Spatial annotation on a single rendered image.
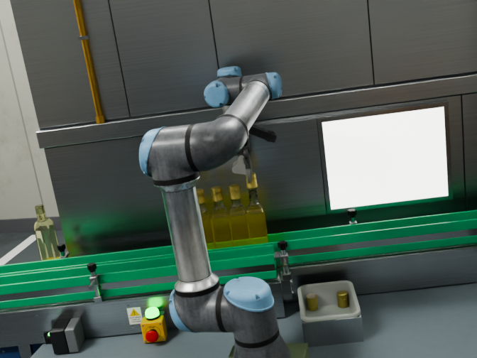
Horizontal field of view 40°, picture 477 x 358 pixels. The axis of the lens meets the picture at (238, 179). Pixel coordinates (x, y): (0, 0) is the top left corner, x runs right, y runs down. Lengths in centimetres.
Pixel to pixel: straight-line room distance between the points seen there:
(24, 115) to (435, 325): 420
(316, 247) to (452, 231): 44
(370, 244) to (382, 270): 9
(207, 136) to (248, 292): 40
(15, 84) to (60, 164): 326
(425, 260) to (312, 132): 55
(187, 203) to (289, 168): 70
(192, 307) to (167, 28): 95
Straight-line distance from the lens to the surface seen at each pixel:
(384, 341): 199
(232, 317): 165
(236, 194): 212
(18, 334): 231
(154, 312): 210
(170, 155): 156
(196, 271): 166
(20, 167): 577
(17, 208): 592
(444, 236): 222
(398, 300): 219
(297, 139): 221
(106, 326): 221
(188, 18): 219
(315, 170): 224
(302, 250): 216
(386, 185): 229
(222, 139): 154
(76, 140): 230
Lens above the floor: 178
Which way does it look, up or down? 17 degrees down
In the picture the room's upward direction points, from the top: 8 degrees counter-clockwise
